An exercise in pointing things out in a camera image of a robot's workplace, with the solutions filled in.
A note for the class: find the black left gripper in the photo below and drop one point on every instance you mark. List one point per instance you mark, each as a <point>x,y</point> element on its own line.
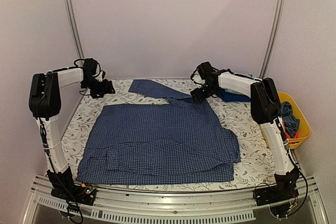
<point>107,88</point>

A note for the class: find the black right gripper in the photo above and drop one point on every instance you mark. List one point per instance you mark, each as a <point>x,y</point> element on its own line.
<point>199,96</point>

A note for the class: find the blue checkered button shirt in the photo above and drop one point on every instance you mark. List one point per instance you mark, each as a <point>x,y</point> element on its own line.
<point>146,144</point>

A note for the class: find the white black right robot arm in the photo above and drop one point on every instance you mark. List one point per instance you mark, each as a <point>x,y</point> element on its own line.
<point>286,171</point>

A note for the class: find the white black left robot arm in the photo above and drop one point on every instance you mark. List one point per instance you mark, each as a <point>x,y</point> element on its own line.
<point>45,105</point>

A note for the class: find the yellow plastic laundry basket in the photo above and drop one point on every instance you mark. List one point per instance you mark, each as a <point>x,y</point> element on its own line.
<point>299,127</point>

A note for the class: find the folded royal blue garment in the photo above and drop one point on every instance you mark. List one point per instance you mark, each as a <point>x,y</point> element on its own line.
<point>231,97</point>

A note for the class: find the folded light blue t-shirt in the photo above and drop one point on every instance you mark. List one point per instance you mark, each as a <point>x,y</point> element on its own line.
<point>243,75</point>

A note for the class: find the grey blue garment in basket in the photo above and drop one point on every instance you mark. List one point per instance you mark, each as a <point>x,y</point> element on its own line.
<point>291,122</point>

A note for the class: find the floral patterned table cloth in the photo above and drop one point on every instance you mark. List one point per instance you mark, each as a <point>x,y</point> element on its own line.
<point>256,167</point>

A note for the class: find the orange garment in basket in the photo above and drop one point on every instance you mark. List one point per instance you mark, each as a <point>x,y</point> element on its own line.
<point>293,137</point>

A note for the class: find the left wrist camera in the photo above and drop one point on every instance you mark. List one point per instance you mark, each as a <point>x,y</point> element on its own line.
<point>101,76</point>

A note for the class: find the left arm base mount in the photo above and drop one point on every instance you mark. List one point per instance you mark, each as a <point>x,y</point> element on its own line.
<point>65,188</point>

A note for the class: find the aluminium front rail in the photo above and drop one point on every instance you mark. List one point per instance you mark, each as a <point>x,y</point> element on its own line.
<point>199,203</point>

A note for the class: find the left aluminium frame post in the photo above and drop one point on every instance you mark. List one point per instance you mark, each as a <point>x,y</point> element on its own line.
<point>74,28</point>

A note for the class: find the aluminium frame post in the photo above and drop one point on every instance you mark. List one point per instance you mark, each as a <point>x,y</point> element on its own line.
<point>272,37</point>
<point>74,28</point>

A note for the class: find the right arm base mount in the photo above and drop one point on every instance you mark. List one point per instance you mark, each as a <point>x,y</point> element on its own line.
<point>284,200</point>

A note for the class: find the right aluminium frame post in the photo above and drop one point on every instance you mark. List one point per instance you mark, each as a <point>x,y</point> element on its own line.
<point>272,37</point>

